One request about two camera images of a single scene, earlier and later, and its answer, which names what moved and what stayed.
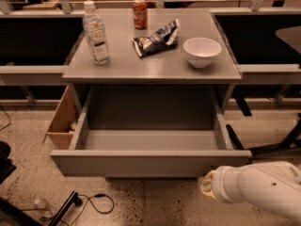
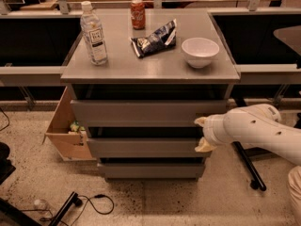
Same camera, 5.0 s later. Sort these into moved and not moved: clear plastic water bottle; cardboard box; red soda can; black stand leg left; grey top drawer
Moved: grey top drawer
Not moved: red soda can; black stand leg left; cardboard box; clear plastic water bottle
